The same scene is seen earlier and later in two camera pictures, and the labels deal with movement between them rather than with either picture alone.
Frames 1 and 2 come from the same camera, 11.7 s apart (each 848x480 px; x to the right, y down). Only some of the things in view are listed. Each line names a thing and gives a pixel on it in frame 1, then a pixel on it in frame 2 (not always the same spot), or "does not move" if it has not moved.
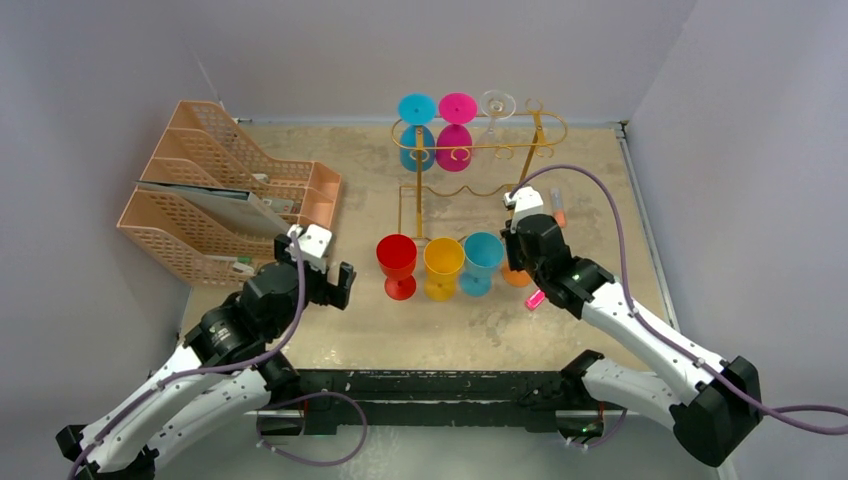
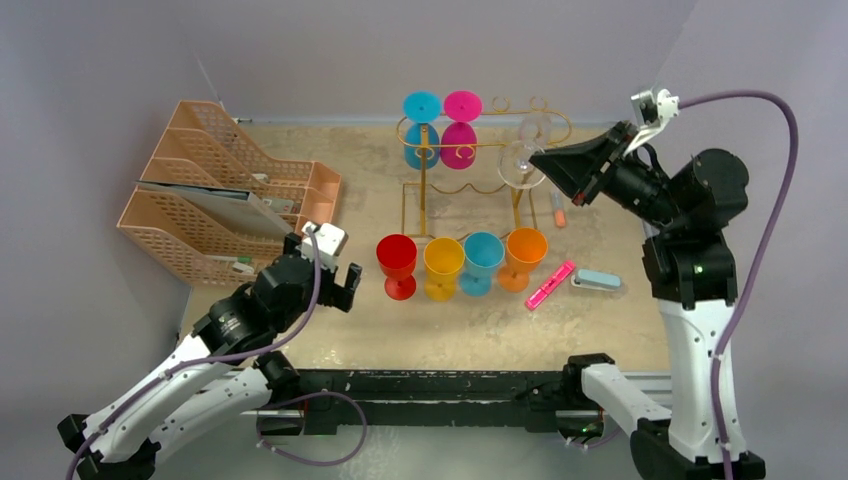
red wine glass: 396,256 does not move
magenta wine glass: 454,146 does not move
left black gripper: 325,295 does not move
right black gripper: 518,246 -> 597,169
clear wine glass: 495,105 -> 514,165
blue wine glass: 483,251 does not move
